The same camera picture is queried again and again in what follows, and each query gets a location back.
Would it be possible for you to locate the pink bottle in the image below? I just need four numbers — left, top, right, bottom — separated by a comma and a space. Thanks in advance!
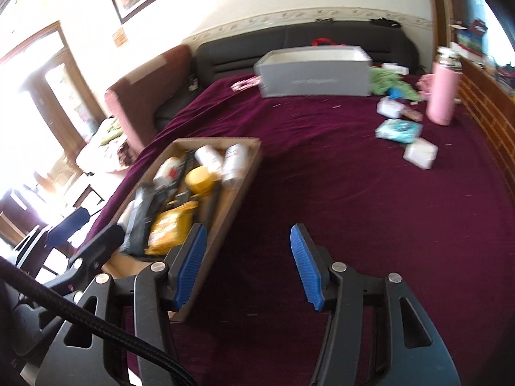
426, 47, 463, 126

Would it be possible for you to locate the teal tissue packet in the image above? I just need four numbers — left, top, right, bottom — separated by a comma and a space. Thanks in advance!
375, 118, 423, 144

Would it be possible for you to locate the cardboard box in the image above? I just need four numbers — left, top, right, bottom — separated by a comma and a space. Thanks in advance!
102, 138, 263, 322

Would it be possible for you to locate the blue-capped black marker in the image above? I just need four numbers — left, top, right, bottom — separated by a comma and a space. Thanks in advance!
200, 181, 223, 230

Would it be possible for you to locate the wooden door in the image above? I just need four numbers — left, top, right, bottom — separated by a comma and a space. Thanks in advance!
0, 22, 105, 194

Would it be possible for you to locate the white tissue packet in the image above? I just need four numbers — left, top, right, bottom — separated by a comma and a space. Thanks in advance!
403, 138, 438, 170

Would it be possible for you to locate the green cloth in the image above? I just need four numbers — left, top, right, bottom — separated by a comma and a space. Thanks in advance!
369, 66, 423, 101

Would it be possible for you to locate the grey box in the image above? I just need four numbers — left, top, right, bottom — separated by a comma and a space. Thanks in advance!
253, 45, 373, 98

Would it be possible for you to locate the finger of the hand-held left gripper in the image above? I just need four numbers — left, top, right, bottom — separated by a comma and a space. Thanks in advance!
44, 225, 125, 290
46, 207, 91, 248

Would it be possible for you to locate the wooden chair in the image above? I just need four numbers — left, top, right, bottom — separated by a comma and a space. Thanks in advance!
0, 183, 107, 250

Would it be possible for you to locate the printed blanket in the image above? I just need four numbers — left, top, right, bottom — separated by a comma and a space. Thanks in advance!
76, 116, 133, 173

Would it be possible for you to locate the black pouch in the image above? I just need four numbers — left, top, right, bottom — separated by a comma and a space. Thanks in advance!
118, 185, 170, 256

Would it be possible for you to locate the white spray bottle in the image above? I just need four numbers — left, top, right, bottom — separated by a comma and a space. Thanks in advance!
194, 145, 224, 179

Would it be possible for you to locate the maroon armchair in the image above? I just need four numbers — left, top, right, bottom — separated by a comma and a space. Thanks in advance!
105, 44, 194, 157

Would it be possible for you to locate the yellow snack packet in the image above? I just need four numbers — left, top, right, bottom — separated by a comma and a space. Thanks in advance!
145, 201, 199, 255

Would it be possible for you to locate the yellow jar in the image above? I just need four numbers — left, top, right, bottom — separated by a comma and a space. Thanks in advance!
185, 166, 216, 196

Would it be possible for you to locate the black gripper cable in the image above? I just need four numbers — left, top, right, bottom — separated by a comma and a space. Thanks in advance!
0, 256, 198, 386

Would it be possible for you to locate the black sofa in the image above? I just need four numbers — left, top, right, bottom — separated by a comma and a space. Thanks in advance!
155, 20, 419, 129

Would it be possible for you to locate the white pill bottle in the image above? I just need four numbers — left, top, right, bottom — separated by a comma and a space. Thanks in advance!
221, 143, 249, 189

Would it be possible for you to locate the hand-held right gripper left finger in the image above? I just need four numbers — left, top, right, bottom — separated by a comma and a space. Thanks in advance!
24, 223, 208, 386

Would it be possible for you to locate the red strap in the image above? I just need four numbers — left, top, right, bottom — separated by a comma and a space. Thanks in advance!
313, 37, 351, 48

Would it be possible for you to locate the small white box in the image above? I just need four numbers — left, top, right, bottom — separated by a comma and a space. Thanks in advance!
377, 96, 405, 118

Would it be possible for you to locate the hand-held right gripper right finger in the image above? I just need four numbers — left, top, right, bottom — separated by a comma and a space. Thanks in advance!
290, 224, 461, 386

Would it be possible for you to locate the pink hair tie packet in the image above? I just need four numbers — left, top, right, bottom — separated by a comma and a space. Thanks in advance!
230, 76, 262, 91

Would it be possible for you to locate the white bottle with red label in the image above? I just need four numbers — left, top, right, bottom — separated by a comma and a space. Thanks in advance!
153, 157, 182, 188

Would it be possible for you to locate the pink cloth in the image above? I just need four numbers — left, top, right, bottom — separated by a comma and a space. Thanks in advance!
416, 74, 435, 99

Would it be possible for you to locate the colourful printed box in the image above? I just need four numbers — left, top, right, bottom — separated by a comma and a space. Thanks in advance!
454, 18, 489, 57

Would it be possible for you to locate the beige-capped black marker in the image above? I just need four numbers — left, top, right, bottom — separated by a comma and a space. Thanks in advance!
167, 193, 202, 210

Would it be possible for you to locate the wooden cabinet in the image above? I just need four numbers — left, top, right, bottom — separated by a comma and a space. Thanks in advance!
453, 54, 515, 218

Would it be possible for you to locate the maroon blanket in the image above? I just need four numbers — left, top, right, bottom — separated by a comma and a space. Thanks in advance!
80, 70, 515, 386

